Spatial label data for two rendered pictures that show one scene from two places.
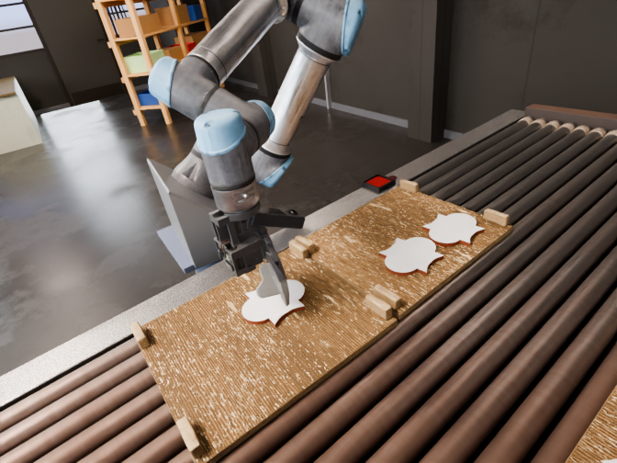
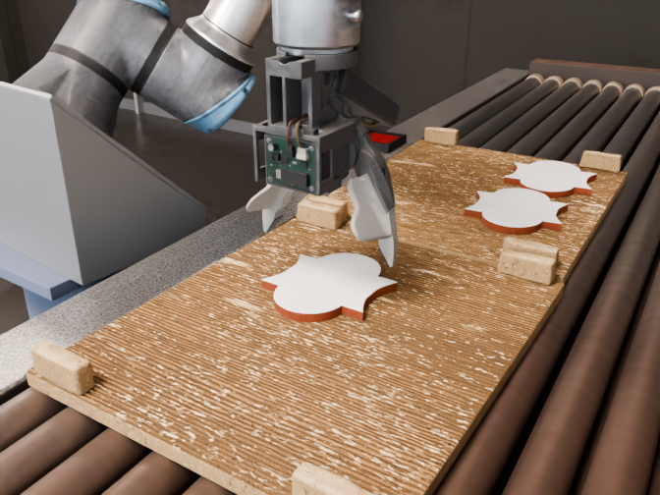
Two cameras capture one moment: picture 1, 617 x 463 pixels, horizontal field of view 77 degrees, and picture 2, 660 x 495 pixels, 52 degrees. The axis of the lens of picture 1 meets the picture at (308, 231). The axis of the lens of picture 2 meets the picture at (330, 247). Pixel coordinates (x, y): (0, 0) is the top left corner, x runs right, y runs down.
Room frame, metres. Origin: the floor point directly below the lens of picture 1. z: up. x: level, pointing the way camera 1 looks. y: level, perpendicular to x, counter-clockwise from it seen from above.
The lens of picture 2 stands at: (0.04, 0.36, 1.28)
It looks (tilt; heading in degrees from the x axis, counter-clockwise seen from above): 25 degrees down; 334
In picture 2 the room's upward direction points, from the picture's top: straight up
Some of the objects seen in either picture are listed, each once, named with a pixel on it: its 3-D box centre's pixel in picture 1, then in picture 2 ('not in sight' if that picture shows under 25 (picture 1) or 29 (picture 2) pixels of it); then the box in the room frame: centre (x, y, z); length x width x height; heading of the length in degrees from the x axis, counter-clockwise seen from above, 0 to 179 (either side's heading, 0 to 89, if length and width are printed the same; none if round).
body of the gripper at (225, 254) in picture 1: (242, 234); (312, 118); (0.59, 0.12, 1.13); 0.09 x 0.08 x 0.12; 122
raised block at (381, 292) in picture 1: (387, 296); (529, 253); (0.56, -0.13, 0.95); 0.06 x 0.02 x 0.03; 33
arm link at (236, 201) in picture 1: (237, 194); (319, 24); (0.59, 0.11, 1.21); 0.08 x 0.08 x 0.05
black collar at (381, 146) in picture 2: (378, 183); (379, 140); (1.09, -0.24, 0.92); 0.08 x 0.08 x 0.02; 34
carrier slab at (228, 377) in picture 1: (259, 328); (324, 329); (0.55, 0.13, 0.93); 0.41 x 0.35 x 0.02; 122
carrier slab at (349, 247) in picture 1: (399, 237); (474, 195); (0.78, -0.22, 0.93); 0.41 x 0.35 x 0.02; 123
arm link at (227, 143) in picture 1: (226, 148); not in sight; (0.59, 0.11, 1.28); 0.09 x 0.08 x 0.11; 161
